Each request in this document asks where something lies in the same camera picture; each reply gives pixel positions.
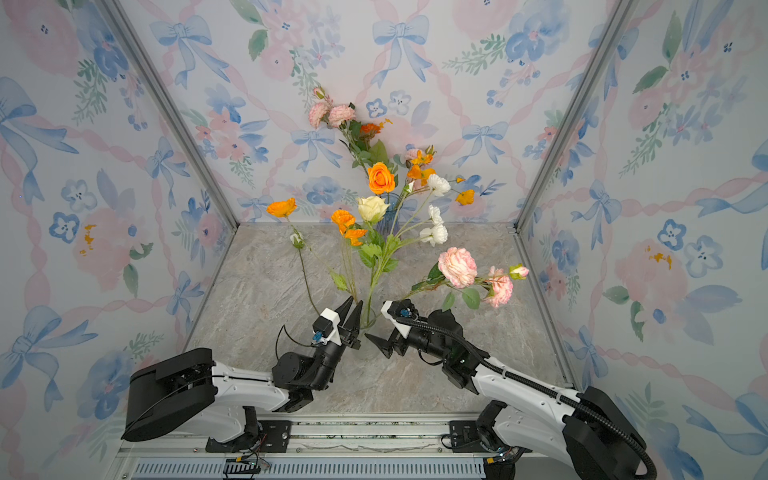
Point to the small white bud stem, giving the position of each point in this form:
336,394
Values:
298,243

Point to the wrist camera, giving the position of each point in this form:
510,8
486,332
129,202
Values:
402,313
326,329

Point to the left corner aluminium post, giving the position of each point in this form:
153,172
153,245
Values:
118,21

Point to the orange poppy stem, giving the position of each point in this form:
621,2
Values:
425,179

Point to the small pink rose stem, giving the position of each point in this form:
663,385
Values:
457,270

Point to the white cream rose stem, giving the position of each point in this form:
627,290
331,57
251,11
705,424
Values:
436,234

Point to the aluminium rail frame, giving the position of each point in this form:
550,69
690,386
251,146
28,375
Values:
385,446

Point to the clear glass jar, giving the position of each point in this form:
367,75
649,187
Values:
368,319

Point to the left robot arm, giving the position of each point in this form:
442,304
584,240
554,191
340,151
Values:
191,393

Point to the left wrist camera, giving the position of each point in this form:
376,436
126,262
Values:
326,329

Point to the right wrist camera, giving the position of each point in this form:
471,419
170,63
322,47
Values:
402,313

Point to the cream yellow rose stem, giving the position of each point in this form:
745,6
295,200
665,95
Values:
374,250

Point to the pink rose bunch stem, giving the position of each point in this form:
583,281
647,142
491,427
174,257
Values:
339,117

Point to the corner aluminium post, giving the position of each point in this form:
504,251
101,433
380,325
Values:
614,28
118,21

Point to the blue purple glass vase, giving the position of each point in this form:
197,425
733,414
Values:
389,222

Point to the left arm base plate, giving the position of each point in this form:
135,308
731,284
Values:
271,436

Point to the right corner aluminium post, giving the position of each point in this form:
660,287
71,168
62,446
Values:
614,28

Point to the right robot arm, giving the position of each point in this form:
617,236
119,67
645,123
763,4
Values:
583,430

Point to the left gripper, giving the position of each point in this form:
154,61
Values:
344,333

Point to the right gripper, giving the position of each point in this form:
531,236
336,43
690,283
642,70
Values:
399,342

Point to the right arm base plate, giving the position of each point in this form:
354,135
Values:
465,436

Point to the dark orange gerbera stem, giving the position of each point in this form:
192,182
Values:
372,149

